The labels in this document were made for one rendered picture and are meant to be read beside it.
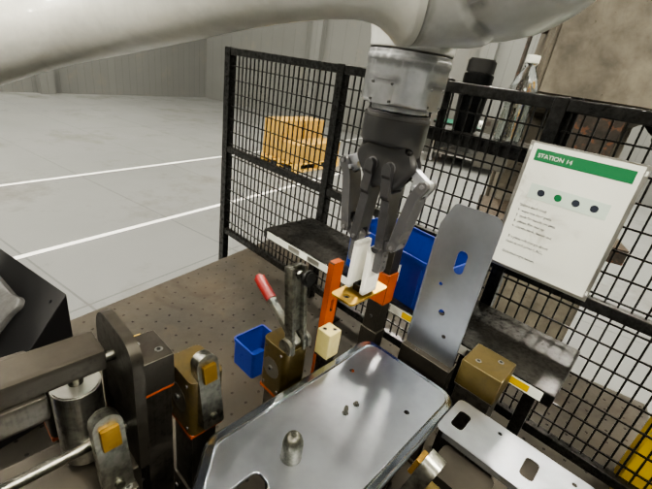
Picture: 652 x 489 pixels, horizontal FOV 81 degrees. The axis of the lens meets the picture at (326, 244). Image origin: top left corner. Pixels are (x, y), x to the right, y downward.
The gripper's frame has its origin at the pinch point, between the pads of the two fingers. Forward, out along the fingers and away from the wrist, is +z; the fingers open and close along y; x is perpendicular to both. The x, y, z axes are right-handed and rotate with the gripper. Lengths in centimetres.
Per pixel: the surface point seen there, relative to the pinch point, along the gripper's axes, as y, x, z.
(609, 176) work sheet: 16, 57, -12
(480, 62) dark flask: -20, 64, -30
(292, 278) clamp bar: -14.9, 1.7, 10.1
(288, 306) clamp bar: -14.9, 1.7, 15.8
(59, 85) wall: -1128, 263, 113
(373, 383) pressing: -0.7, 12.8, 30.0
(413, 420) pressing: 9.2, 11.6, 30.0
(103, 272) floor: -238, 41, 130
